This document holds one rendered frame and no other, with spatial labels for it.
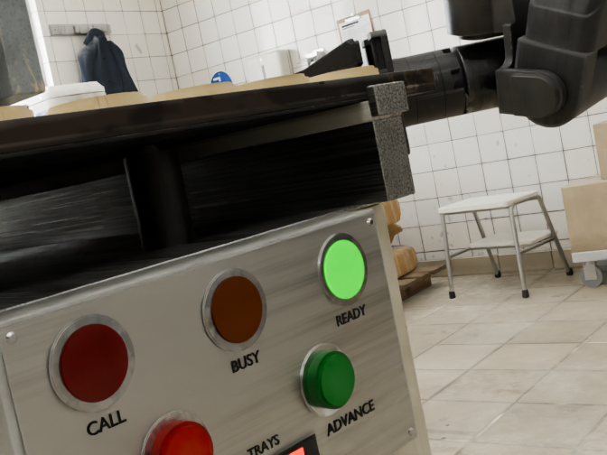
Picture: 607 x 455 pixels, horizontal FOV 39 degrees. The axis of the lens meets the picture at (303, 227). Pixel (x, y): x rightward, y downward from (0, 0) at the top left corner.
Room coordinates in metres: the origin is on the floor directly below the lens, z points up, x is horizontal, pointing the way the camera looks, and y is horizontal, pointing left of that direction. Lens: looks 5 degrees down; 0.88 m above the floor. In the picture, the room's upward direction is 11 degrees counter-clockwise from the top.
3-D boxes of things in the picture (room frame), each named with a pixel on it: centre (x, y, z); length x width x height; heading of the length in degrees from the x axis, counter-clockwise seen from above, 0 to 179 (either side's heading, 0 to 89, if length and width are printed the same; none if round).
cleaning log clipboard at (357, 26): (4.91, -0.52, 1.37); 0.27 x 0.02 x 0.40; 51
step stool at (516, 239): (4.14, -0.95, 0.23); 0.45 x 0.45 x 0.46; 43
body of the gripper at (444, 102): (0.72, -0.11, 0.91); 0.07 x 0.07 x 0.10; 1
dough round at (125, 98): (0.42, 0.09, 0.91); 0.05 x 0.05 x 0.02
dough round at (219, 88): (0.47, 0.05, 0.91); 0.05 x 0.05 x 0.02
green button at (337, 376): (0.44, 0.00, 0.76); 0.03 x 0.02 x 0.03; 135
